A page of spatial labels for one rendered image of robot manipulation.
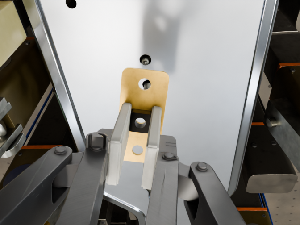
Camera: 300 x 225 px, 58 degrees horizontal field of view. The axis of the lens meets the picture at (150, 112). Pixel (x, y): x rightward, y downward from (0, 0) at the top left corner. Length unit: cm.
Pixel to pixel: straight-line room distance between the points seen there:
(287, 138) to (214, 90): 9
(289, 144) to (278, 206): 81
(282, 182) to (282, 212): 70
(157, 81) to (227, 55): 9
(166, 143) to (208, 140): 18
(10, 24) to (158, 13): 13
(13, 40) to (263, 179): 37
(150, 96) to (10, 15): 14
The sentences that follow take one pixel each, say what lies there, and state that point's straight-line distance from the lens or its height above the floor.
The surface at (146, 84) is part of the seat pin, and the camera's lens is 28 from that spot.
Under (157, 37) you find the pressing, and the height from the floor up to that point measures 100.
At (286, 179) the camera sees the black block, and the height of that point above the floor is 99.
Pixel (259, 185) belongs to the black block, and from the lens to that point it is 46.
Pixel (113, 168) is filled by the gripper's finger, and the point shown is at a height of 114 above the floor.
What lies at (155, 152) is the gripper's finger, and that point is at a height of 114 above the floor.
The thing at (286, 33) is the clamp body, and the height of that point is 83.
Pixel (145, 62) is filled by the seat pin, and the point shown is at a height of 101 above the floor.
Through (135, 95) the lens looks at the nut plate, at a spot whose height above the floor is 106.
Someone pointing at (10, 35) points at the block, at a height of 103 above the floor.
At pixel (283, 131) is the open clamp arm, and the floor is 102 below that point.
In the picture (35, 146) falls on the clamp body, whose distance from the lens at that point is 48.
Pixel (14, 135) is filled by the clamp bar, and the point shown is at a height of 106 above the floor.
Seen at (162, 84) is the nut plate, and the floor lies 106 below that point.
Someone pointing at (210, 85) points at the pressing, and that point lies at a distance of 29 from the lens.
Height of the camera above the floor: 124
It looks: 49 degrees down
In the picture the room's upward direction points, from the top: 176 degrees counter-clockwise
